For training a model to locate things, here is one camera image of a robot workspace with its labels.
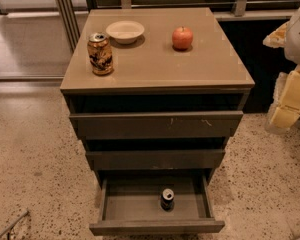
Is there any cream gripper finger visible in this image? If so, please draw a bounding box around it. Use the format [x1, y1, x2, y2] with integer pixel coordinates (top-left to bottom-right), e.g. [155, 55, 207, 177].
[263, 22, 288, 48]
[269, 65, 300, 129]

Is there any blue pepsi can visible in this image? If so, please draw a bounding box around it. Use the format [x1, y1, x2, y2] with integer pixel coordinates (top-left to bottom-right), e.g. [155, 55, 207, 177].
[160, 188, 174, 211]

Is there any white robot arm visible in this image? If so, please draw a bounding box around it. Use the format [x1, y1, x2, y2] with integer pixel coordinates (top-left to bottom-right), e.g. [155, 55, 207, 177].
[263, 7, 300, 134]

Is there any grey drawer cabinet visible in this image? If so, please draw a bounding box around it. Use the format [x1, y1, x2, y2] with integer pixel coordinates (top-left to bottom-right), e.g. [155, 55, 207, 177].
[61, 8, 254, 177]

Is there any grey top drawer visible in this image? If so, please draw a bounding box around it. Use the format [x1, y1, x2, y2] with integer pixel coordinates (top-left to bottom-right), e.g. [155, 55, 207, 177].
[70, 111, 243, 139]

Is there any gold patterned drink can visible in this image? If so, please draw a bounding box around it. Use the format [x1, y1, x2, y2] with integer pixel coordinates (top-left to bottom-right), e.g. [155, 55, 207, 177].
[87, 32, 114, 76]

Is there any grey open bottom drawer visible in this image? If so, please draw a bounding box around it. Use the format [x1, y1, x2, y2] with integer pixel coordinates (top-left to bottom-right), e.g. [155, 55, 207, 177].
[90, 175, 224, 236]

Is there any grey middle drawer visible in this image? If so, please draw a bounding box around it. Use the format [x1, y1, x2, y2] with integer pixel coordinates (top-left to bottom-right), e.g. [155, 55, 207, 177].
[86, 149, 225, 170]

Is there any red apple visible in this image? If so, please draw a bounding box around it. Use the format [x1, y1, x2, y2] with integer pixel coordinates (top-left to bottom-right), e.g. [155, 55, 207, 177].
[172, 26, 193, 50]

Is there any white bowl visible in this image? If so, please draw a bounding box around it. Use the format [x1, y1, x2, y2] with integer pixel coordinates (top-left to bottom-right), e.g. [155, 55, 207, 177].
[106, 21, 145, 44]

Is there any grey metal rod on floor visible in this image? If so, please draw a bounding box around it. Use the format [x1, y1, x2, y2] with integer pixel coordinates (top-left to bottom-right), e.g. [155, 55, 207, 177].
[0, 210, 29, 240]

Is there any metal window frame post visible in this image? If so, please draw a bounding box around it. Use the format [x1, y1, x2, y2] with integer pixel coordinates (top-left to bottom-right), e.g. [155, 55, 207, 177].
[55, 0, 80, 52]

